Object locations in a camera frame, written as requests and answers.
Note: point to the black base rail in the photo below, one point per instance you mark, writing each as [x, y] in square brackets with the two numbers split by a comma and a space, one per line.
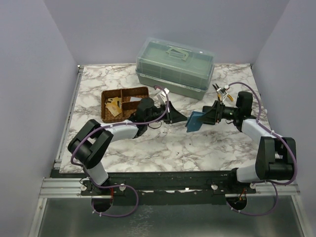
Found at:
[167, 188]

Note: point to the white card in basket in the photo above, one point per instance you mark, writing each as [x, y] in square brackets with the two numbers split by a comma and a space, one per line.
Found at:
[134, 99]

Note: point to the left aluminium side rail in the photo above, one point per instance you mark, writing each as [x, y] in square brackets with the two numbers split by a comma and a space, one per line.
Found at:
[61, 146]

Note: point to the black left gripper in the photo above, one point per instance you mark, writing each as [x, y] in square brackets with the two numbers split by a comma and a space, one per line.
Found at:
[172, 115]

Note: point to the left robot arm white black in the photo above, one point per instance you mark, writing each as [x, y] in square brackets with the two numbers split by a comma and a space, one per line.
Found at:
[91, 142]

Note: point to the brown wicker divided basket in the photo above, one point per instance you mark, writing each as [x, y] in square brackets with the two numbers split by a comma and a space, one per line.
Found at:
[128, 108]

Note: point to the yellow handled pliers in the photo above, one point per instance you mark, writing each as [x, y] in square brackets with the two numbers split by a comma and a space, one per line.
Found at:
[216, 86]

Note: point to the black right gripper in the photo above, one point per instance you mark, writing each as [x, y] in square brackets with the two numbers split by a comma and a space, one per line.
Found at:
[215, 115]

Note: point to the green plastic storage box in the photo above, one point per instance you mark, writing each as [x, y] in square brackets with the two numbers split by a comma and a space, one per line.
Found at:
[182, 69]

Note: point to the blue leather card holder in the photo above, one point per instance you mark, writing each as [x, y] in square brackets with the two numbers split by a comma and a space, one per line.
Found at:
[193, 124]

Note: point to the tan card in basket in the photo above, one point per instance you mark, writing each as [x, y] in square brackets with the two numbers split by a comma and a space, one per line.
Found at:
[114, 106]

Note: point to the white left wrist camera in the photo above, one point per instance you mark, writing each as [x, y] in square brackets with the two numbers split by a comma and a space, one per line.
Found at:
[161, 96]

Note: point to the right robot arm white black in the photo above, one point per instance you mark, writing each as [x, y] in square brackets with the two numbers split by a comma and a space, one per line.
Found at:
[276, 156]

